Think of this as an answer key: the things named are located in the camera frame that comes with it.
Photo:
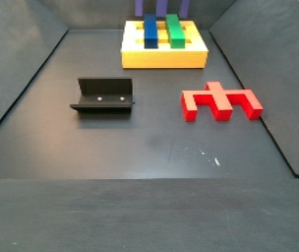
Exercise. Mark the purple m-shaped block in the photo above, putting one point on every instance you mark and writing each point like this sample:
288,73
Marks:
162,8

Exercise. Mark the yellow slotted board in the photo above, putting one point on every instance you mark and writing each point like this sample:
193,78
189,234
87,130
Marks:
165,57

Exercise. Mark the red m-shaped block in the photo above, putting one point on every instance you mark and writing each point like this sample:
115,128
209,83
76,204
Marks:
221,100

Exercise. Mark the green bar block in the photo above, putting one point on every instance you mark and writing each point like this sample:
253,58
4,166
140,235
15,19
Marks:
175,31

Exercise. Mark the blue bar block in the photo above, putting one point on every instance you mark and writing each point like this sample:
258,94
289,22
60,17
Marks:
150,26

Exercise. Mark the black angled bracket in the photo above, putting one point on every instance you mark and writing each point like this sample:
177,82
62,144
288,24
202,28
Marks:
104,95

